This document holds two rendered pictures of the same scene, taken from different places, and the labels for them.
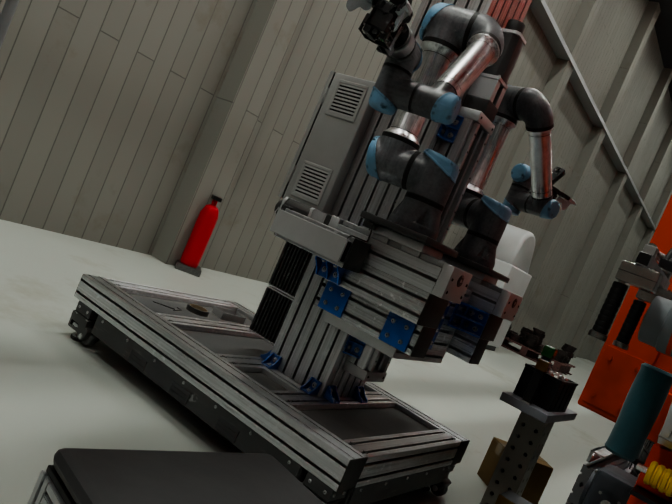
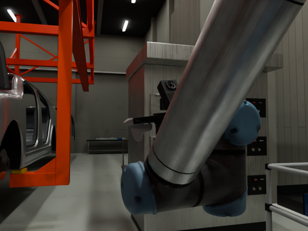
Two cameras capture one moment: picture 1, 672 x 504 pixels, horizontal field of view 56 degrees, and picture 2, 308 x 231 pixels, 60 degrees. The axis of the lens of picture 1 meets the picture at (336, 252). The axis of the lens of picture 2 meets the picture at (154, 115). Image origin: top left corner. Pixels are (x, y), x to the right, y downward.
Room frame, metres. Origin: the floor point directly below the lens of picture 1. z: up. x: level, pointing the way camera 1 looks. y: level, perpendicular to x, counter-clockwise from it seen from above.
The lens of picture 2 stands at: (1.83, -0.39, 1.20)
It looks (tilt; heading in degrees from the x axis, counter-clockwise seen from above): 3 degrees up; 133
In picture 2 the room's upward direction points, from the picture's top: straight up
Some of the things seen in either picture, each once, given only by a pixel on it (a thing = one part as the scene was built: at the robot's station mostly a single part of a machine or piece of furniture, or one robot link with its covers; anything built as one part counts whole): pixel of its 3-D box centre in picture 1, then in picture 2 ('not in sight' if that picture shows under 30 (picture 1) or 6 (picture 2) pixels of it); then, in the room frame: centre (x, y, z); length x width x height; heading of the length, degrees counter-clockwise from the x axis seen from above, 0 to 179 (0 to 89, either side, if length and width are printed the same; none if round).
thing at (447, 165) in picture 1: (432, 176); not in sight; (1.81, -0.17, 0.98); 0.13 x 0.12 x 0.14; 70
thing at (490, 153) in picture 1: (485, 156); not in sight; (2.32, -0.36, 1.19); 0.15 x 0.12 x 0.55; 41
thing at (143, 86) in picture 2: not in sight; (196, 142); (-0.09, 2.49, 1.04); 1.62 x 1.26 x 2.08; 58
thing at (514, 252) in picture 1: (489, 283); not in sight; (8.49, -2.06, 0.82); 0.83 x 0.74 x 1.65; 146
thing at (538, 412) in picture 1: (540, 406); not in sight; (2.29, -0.91, 0.44); 0.43 x 0.17 x 0.03; 145
